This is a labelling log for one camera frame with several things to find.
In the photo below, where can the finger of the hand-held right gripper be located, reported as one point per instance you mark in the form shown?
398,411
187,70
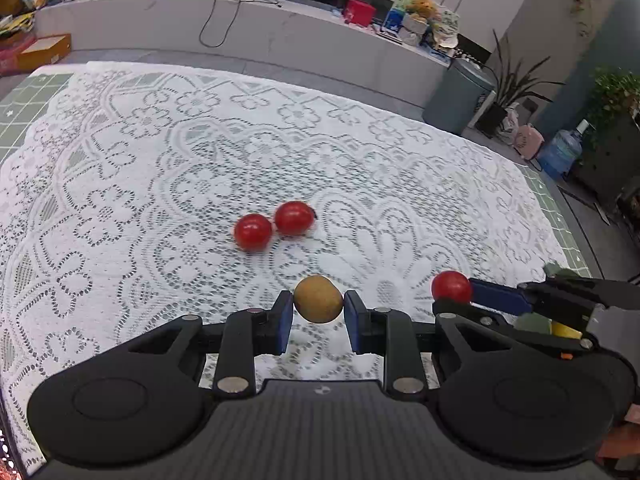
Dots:
465,310
500,297

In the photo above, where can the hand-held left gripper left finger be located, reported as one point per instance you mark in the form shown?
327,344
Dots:
282,322

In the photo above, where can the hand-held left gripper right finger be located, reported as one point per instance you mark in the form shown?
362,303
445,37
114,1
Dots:
356,322

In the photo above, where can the brown kiwi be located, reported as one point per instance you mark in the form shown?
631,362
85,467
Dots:
318,299

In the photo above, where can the person's right forearm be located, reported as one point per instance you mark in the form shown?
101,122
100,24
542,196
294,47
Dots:
625,440

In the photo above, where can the yellow object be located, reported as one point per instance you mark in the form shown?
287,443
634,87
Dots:
565,331

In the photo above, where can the red tomato with stem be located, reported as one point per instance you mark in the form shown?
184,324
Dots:
294,218

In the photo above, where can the dark plant cabinet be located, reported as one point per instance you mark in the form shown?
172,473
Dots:
607,170

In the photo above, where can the blue water jug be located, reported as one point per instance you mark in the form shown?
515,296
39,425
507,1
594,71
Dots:
560,155

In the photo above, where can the pink bag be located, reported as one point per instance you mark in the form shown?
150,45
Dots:
528,142

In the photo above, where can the white plastic bag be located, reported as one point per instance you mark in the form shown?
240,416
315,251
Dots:
510,122

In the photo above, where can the potted long-leaf plant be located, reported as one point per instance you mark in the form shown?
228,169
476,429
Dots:
492,120

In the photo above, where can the grey trash bin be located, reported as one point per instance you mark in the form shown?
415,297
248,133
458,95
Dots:
455,100

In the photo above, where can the green ivy plant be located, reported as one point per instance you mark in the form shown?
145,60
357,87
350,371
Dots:
612,97

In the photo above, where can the white lace tablecloth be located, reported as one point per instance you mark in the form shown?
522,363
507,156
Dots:
150,160

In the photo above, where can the white sun hat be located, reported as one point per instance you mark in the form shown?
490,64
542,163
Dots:
445,37

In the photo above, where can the plush toy in box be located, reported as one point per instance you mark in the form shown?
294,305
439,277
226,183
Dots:
412,27

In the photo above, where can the brown teddy bear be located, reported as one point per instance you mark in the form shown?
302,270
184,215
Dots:
420,7

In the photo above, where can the red box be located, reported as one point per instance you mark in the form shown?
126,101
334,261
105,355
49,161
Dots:
360,11

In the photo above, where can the brown cardboard box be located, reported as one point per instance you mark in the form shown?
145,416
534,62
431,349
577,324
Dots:
44,51

